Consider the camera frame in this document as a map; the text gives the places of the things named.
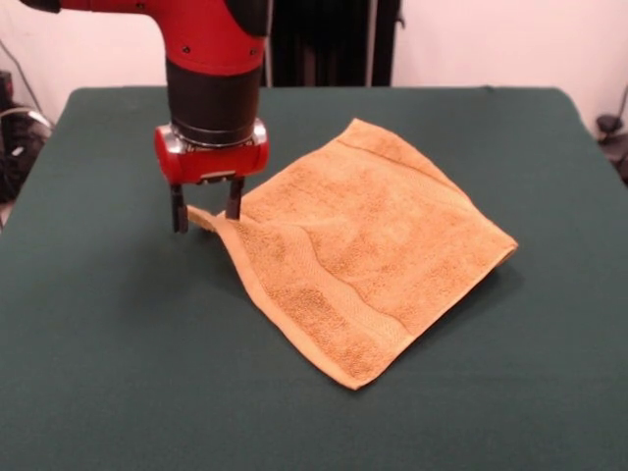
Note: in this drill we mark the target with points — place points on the dark green table cloth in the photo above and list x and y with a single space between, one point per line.
147 368

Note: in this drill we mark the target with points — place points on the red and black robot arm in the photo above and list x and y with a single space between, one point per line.
211 73

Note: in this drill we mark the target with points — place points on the black stand foot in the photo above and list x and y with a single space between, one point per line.
613 142

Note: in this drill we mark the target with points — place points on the yellow terry towel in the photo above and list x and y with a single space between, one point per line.
368 255

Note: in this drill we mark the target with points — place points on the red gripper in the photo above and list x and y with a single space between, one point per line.
216 164

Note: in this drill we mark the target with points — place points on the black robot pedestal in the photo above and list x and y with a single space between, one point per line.
333 44

